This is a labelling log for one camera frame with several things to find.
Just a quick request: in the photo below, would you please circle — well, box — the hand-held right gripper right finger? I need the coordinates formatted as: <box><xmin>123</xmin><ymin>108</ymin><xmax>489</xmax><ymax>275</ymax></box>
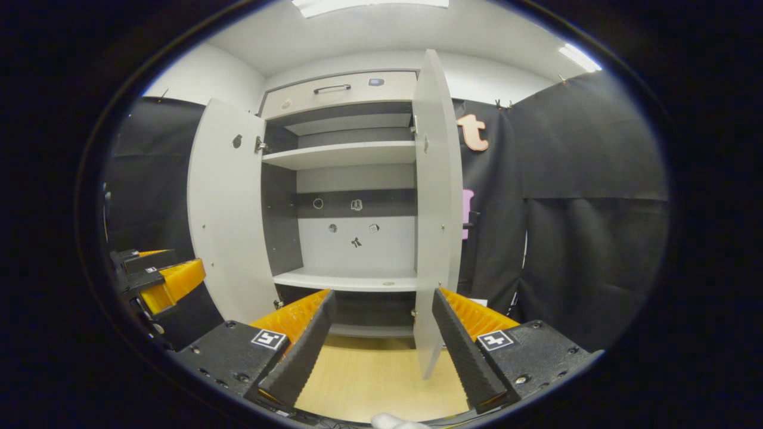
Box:
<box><xmin>432</xmin><ymin>287</ymin><xmax>604</xmax><ymax>415</ymax></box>

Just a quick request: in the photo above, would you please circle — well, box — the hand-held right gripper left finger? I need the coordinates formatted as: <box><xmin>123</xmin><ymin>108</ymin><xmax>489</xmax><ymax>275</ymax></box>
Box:
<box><xmin>175</xmin><ymin>289</ymin><xmax>336</xmax><ymax>411</ymax></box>

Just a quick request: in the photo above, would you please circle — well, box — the grey cabinet door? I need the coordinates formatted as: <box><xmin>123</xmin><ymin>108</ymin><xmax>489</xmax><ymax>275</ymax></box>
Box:
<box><xmin>411</xmin><ymin>49</ymin><xmax>480</xmax><ymax>380</ymax></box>
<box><xmin>187</xmin><ymin>98</ymin><xmax>281</xmax><ymax>325</ymax></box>

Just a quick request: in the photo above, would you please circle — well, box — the grey double-door shoe cabinet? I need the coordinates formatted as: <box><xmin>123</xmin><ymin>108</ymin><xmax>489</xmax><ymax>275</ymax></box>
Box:
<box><xmin>258</xmin><ymin>70</ymin><xmax>419</xmax><ymax>341</ymax></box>

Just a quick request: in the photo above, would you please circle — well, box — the grey cabinet drawer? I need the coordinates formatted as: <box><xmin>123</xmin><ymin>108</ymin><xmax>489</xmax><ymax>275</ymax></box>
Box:
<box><xmin>260</xmin><ymin>71</ymin><xmax>418</xmax><ymax>120</ymax></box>

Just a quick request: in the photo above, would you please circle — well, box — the black backdrop cloth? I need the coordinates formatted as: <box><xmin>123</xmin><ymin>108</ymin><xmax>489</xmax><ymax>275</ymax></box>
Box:
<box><xmin>103</xmin><ymin>70</ymin><xmax>669</xmax><ymax>352</ymax></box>

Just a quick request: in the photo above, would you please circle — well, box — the narrow ceiling light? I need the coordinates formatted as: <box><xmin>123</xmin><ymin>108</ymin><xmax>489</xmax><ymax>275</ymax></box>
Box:
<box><xmin>559</xmin><ymin>43</ymin><xmax>603</xmax><ymax>73</ymax></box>

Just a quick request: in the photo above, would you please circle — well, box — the large ceiling light panel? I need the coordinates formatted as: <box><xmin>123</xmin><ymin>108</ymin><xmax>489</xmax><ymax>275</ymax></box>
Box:
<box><xmin>291</xmin><ymin>0</ymin><xmax>449</xmax><ymax>18</ymax></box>

